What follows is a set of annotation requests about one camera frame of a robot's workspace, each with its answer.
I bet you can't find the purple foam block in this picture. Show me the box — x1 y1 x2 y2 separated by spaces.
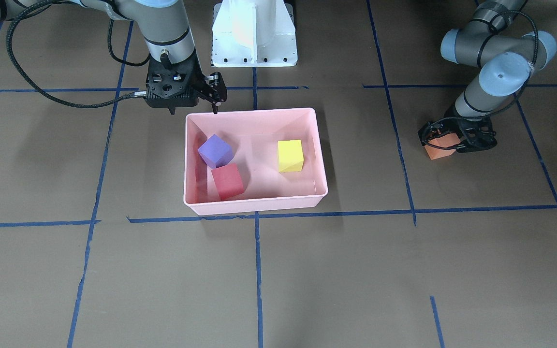
197 134 234 169

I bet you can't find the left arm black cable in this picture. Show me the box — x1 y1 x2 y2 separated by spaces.
424 10 540 150

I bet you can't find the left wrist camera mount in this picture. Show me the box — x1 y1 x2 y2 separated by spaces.
456 117 498 153

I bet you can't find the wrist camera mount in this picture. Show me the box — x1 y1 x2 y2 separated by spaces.
144 67 199 114
456 117 498 153

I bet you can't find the pink foam block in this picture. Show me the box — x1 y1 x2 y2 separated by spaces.
211 163 245 200

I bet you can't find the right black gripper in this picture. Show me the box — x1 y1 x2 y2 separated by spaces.
149 51 228 116

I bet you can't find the pink plastic bin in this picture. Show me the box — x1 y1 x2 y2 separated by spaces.
183 108 329 216

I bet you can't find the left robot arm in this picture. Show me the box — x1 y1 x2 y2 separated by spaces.
418 0 557 153

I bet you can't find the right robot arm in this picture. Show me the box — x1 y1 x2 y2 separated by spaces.
0 0 227 113

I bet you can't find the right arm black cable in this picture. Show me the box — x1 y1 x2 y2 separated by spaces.
6 0 151 109

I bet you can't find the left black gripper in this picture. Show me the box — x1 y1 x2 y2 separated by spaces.
418 107 494 147

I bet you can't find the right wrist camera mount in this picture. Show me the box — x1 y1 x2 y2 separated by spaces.
144 67 199 114

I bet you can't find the orange foam block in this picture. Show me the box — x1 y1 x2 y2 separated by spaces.
424 133 460 160

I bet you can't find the yellow foam block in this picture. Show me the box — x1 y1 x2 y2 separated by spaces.
277 139 304 173

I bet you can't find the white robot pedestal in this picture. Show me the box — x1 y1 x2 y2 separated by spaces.
211 0 298 68

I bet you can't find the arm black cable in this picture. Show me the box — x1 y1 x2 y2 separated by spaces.
6 0 151 109
424 10 540 150

